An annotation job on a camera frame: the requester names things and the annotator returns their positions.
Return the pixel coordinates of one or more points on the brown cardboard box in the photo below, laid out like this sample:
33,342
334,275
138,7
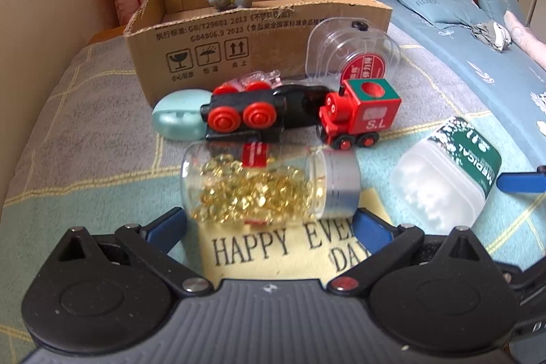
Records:
264,48

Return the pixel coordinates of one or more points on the clear container with red label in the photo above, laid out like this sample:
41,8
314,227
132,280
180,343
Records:
332,48

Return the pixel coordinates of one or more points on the red toy train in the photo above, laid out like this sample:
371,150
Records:
371,116

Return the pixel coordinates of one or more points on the white bottle with green label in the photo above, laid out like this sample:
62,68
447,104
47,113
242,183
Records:
435,189

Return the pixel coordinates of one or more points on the teal egg-shaped case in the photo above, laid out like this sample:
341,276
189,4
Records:
175,116

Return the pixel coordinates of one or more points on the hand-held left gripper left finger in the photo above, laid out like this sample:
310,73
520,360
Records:
164,228

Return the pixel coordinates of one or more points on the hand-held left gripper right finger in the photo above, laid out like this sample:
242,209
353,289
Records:
371,232

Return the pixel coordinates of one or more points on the checkered grey and teal blanket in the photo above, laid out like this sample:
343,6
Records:
85,142

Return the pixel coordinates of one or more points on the black toy train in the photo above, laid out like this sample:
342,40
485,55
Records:
294,104

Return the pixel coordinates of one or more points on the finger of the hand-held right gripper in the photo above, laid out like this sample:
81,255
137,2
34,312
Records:
521,182

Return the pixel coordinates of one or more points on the blue leaf-print bedsheet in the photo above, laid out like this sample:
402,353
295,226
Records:
490,91

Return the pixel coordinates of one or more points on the glass jar of yellow capsules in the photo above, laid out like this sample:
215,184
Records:
256,189

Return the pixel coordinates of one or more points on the crumpled grey cloth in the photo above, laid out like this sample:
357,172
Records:
490,35

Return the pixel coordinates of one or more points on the wooden furniture edge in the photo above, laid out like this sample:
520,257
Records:
106,35

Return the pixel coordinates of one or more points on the pale pink cloth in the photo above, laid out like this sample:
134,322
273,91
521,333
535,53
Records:
527,38

